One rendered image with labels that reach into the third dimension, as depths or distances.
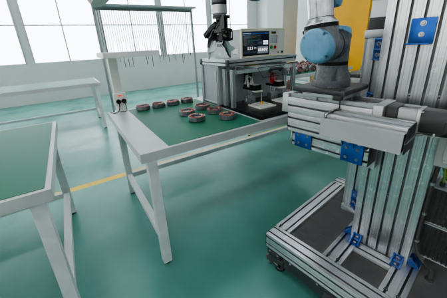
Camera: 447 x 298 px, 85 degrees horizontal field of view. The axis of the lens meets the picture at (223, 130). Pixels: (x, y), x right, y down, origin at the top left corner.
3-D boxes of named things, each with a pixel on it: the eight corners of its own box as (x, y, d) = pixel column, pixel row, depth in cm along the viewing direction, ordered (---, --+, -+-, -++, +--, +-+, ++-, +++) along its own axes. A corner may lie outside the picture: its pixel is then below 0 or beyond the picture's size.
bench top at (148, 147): (381, 96, 224) (382, 90, 223) (141, 164, 116) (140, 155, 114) (296, 84, 306) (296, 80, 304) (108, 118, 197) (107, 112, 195)
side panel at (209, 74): (222, 106, 195) (220, 65, 184) (219, 107, 194) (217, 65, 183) (205, 100, 218) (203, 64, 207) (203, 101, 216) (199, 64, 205)
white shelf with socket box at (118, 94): (167, 112, 187) (159, 50, 171) (116, 122, 168) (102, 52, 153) (153, 104, 215) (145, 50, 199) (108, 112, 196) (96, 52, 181)
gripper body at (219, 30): (221, 42, 114) (220, 13, 110) (210, 42, 120) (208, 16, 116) (233, 41, 118) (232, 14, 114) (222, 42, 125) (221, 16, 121)
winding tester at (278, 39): (284, 54, 199) (285, 27, 192) (241, 58, 177) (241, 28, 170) (254, 54, 230) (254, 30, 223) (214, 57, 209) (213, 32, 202)
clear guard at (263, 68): (289, 74, 168) (290, 64, 166) (263, 78, 156) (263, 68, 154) (259, 70, 194) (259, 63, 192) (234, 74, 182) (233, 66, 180)
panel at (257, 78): (281, 92, 225) (282, 59, 215) (221, 104, 192) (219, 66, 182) (280, 92, 226) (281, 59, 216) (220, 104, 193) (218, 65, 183)
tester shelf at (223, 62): (296, 59, 203) (296, 54, 202) (229, 66, 170) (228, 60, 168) (261, 58, 239) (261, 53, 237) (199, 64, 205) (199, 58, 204)
